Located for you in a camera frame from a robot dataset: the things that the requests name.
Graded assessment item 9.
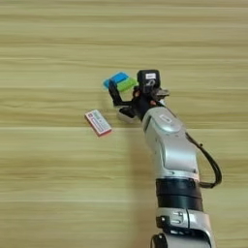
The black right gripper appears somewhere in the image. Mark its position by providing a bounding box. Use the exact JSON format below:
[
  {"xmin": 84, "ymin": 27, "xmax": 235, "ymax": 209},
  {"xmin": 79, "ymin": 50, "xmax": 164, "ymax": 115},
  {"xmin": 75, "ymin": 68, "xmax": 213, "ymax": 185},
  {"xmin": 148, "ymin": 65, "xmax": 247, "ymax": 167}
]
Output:
[{"xmin": 108, "ymin": 78, "xmax": 171, "ymax": 122}]

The red white card box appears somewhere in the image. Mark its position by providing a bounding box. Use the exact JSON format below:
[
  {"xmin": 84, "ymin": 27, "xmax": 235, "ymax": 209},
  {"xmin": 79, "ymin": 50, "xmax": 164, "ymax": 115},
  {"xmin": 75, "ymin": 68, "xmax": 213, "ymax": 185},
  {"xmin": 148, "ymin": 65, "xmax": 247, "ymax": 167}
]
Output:
[{"xmin": 83, "ymin": 108, "xmax": 113, "ymax": 139}]

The green rectangular block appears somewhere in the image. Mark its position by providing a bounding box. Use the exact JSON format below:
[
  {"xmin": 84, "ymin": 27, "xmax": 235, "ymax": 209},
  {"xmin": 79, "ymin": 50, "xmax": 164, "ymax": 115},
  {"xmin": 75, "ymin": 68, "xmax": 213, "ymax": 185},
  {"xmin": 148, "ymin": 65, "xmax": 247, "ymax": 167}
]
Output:
[{"xmin": 115, "ymin": 77, "xmax": 139, "ymax": 93}]

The blue rectangular block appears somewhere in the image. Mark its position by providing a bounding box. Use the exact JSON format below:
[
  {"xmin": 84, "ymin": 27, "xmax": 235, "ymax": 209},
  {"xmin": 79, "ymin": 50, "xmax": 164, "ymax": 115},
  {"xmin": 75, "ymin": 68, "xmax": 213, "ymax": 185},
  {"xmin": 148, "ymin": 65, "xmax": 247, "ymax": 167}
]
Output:
[{"xmin": 103, "ymin": 71, "xmax": 130, "ymax": 90}]

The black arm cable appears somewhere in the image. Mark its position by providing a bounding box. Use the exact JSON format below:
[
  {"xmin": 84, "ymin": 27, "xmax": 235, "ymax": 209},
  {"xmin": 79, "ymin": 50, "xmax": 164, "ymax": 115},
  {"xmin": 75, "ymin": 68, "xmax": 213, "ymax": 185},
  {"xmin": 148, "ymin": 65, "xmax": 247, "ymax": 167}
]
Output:
[{"xmin": 185, "ymin": 131, "xmax": 224, "ymax": 190}]

